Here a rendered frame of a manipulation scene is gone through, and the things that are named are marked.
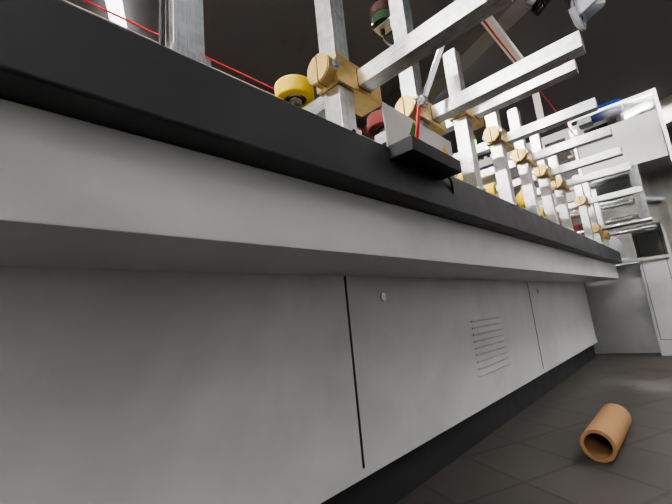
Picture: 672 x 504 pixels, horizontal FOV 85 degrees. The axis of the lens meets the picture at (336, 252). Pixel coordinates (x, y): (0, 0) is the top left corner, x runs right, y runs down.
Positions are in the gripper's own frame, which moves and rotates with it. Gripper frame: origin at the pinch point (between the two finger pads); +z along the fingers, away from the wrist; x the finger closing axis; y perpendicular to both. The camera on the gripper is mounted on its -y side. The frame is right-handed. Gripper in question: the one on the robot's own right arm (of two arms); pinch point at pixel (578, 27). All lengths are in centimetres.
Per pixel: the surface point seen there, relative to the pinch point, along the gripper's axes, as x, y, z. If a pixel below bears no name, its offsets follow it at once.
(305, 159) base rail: -70, -13, 41
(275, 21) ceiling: 64, -249, -231
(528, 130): 19.0, -23.0, 9.8
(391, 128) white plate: -48, -18, 28
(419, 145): -49, -12, 35
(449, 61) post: -11.3, -26.9, -5.2
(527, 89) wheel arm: -4.5, -11.8, 10.4
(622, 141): 217, -45, -42
